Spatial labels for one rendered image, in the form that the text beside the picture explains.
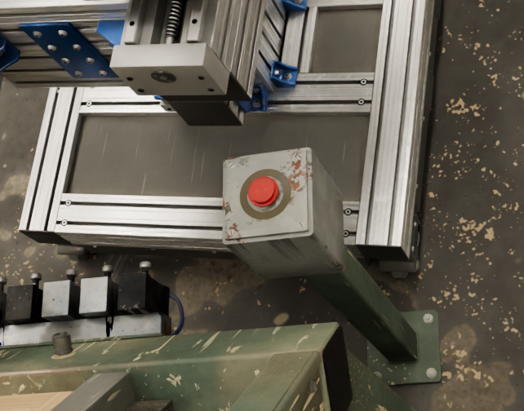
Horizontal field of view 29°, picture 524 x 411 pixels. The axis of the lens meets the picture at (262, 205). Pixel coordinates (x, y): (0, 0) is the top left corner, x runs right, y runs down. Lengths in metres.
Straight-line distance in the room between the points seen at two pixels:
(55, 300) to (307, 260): 0.41
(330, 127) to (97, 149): 0.53
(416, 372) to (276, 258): 0.84
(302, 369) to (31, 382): 0.39
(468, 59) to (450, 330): 0.62
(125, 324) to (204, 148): 0.75
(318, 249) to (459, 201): 0.95
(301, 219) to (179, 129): 1.00
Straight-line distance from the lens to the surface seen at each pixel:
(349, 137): 2.09
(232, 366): 1.27
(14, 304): 1.59
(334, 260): 1.36
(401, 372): 2.14
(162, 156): 2.22
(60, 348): 1.41
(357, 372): 1.44
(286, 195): 1.27
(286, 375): 1.16
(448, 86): 2.33
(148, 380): 1.32
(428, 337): 2.14
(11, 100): 2.74
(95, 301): 1.53
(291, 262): 1.36
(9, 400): 1.39
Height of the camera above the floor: 2.07
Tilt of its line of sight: 63 degrees down
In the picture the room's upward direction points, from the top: 43 degrees counter-clockwise
